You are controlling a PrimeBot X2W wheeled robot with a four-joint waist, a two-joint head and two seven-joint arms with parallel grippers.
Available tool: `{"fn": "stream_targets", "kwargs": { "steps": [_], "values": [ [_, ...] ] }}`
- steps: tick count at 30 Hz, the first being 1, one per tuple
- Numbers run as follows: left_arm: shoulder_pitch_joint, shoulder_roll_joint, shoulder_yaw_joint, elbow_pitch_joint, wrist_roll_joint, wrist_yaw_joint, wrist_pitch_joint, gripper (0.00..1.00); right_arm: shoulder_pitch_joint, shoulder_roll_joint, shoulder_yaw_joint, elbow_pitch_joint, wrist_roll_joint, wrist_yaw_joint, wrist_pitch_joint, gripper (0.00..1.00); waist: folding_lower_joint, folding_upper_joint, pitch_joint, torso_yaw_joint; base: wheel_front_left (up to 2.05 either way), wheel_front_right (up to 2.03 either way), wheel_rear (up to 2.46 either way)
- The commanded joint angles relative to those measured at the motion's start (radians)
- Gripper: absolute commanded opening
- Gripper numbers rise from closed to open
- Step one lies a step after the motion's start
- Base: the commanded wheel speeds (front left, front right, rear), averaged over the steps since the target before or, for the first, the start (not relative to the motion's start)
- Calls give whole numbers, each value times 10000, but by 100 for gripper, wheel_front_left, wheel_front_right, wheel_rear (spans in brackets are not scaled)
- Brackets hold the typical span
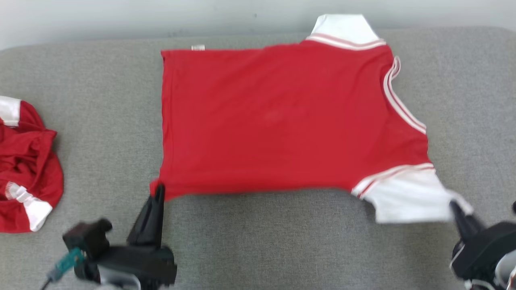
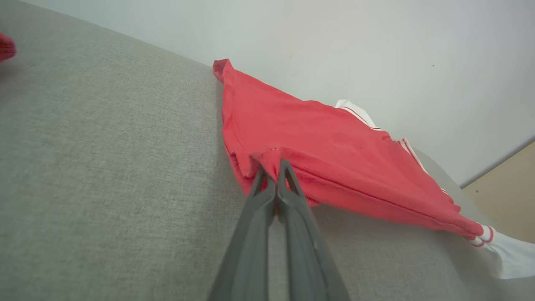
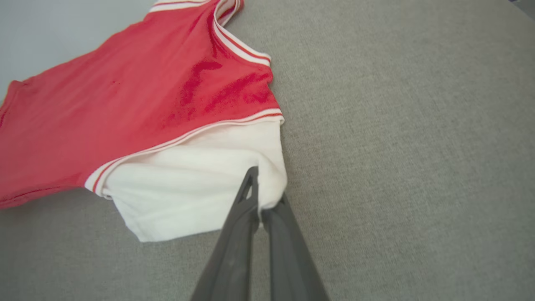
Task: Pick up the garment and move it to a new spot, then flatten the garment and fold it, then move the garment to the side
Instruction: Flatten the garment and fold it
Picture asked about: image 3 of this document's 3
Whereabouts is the red number 23 jersey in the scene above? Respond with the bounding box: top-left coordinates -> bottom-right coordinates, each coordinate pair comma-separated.
0,0 -> 288,243

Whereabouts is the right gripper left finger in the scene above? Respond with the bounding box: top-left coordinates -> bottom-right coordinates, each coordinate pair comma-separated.
190,166 -> 260,301

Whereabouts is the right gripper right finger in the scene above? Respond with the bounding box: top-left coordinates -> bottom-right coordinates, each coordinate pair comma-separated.
261,192 -> 331,301

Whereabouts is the grey fabric sofa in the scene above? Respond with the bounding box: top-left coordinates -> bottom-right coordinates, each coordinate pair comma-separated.
0,0 -> 535,301

